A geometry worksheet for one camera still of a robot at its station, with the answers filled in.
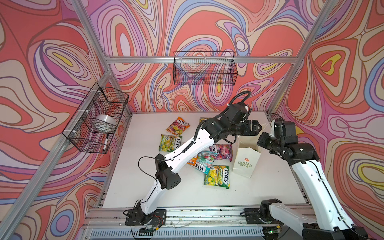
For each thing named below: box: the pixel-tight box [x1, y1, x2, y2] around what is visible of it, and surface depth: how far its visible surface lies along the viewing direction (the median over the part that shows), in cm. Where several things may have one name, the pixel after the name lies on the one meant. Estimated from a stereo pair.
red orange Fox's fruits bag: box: [165, 116, 191, 136], surface depth 110 cm
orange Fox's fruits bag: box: [186, 155, 198, 166], surface depth 90 cm
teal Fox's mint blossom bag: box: [195, 151, 218, 174], surface depth 90 cm
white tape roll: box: [92, 114, 117, 133], surface depth 73 cm
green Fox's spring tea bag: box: [204, 165, 230, 190], surface depth 86 cm
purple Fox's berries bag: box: [209, 144, 233, 162], surface depth 95 cm
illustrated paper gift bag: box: [232, 135, 262, 179], surface depth 78 cm
